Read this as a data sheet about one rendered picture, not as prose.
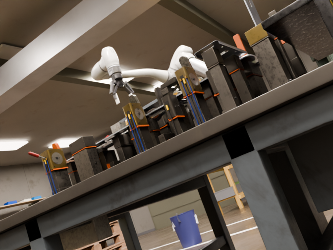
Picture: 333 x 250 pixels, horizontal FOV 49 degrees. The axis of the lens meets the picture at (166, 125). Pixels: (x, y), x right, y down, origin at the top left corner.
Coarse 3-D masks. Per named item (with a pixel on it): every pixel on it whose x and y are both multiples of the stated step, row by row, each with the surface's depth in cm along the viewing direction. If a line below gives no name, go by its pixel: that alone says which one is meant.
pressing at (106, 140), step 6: (240, 60) 155; (246, 60) 158; (252, 60) 161; (204, 84) 171; (180, 96) 175; (180, 102) 187; (186, 102) 188; (162, 108) 184; (150, 114) 187; (162, 114) 194; (126, 126) 190; (114, 132) 195; (120, 132) 201; (126, 132) 206; (108, 138) 204; (96, 144) 203; (108, 144) 218; (66, 162) 224
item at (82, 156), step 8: (88, 136) 196; (72, 144) 197; (80, 144) 193; (88, 144) 194; (72, 152) 197; (80, 152) 194; (88, 152) 192; (96, 152) 196; (80, 160) 194; (88, 160) 191; (96, 160) 194; (80, 168) 194; (88, 168) 191; (96, 168) 192; (80, 176) 195; (88, 176) 191
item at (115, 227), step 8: (112, 224) 514; (112, 232) 513; (120, 232) 519; (104, 240) 528; (120, 240) 512; (80, 248) 445; (88, 248) 470; (96, 248) 467; (104, 248) 530; (112, 248) 493; (120, 248) 505
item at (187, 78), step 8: (176, 72) 154; (184, 72) 151; (192, 72) 155; (184, 80) 151; (192, 80) 152; (184, 88) 151; (192, 88) 150; (200, 88) 155; (184, 96) 152; (192, 96) 151; (200, 96) 153; (192, 104) 151; (200, 104) 150; (192, 112) 151; (200, 112) 147; (208, 112) 153; (200, 120) 147; (208, 120) 149
